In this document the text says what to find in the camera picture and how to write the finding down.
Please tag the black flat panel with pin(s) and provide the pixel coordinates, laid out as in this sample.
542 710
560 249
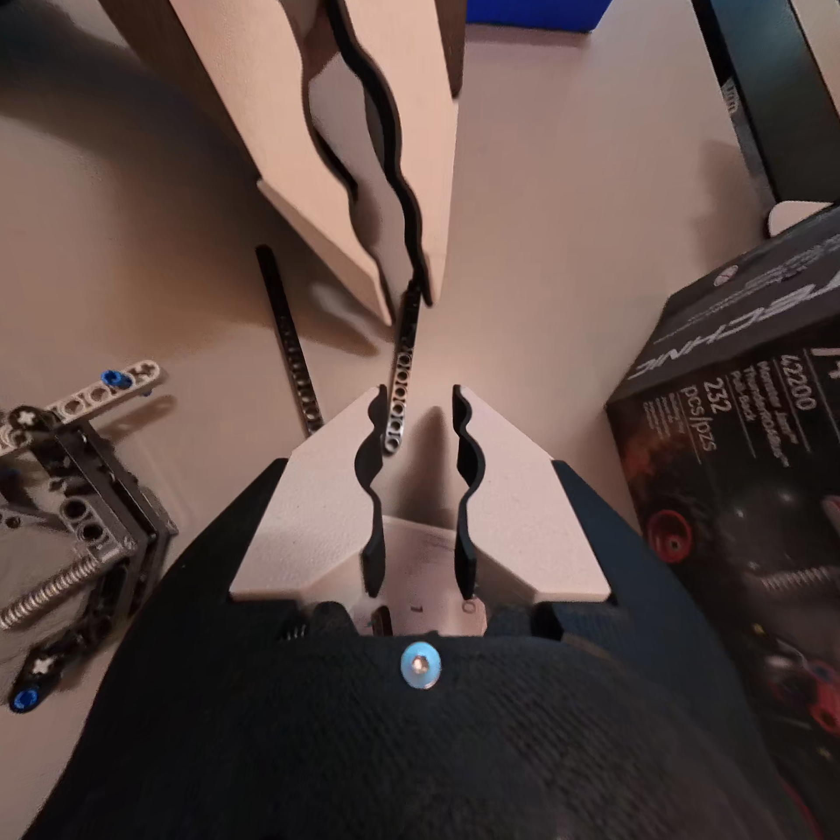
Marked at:
774 98

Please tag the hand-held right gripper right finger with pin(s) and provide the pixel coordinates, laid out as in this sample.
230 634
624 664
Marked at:
538 538

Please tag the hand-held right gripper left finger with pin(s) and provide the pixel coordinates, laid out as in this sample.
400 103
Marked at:
308 531

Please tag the white instruction booklet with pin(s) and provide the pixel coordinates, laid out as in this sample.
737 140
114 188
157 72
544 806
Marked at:
420 577

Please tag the grey desk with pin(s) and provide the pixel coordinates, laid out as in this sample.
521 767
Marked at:
558 229

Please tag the grey black toy brick assembly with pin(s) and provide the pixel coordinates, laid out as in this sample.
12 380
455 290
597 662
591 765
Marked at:
85 512

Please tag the blue parts bin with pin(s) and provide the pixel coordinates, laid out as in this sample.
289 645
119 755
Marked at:
538 13

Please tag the black toy set box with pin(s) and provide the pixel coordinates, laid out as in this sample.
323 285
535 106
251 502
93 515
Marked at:
741 492

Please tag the black long brick beam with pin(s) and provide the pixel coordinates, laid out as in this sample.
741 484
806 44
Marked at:
292 348
400 394

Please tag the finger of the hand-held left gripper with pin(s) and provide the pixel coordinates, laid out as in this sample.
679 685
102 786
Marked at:
262 85
423 98

